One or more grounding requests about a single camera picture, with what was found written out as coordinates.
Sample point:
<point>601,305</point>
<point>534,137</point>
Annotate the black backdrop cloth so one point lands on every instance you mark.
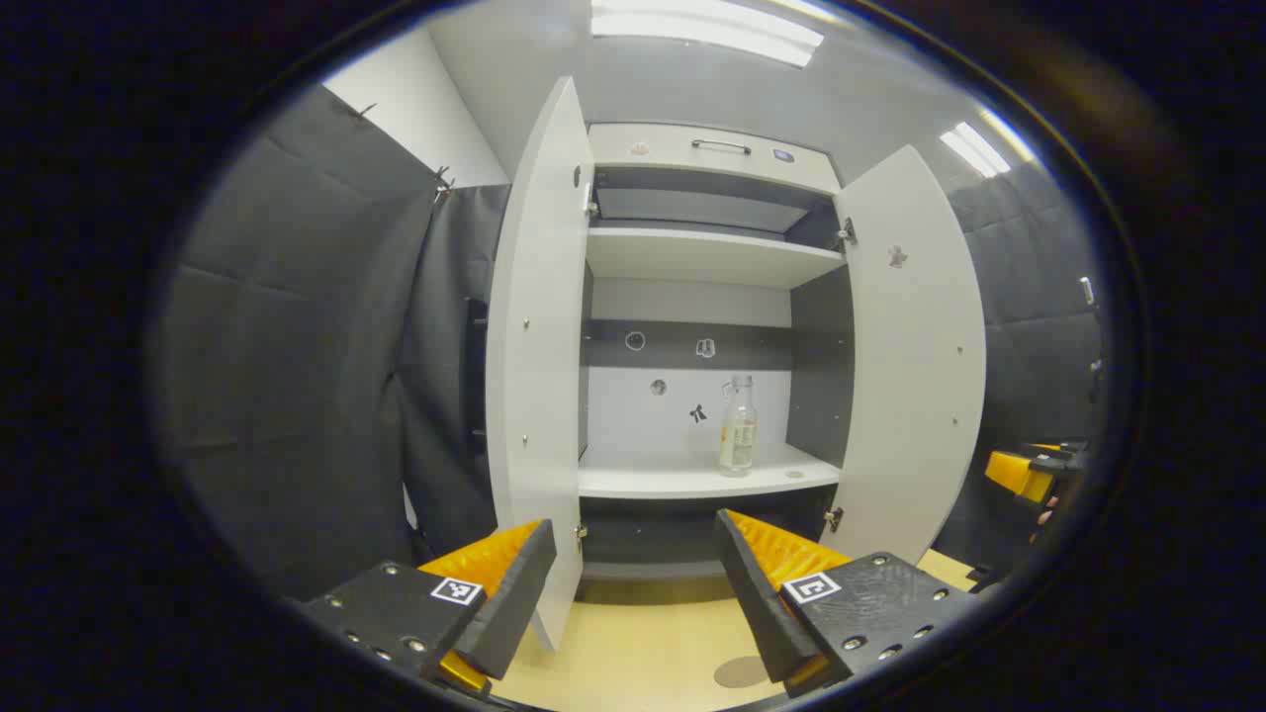
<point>297,346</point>

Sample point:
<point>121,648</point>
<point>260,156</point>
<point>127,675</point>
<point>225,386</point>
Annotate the clear glass bottle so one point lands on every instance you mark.
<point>738,435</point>

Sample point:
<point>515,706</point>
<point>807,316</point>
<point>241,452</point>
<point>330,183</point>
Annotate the white cabinet drawer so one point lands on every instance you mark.
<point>673,163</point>

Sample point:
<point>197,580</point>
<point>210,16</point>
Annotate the ceiling light panel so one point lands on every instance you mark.
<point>702,30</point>
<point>979,148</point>

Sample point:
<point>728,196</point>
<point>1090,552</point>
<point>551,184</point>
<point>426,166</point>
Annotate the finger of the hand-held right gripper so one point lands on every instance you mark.
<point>1019,475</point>

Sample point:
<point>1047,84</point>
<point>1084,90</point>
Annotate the small black clamp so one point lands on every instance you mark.
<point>981,575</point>

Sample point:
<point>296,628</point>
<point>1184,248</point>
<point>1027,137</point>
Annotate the white cabinet shelf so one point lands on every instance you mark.
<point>702,257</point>
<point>673,480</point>

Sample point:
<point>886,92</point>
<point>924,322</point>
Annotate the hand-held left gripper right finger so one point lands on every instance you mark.
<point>757,603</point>

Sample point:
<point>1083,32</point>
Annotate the white cabinet door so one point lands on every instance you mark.
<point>910,376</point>
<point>539,346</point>

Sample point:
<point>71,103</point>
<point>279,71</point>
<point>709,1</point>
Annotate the black cloth clip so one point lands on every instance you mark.
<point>442,181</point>
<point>365,111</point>

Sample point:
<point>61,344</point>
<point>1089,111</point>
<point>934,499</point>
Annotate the round brown coaster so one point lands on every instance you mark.
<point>737,673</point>

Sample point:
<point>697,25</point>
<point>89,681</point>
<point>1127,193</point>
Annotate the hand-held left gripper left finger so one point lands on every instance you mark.
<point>514,603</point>

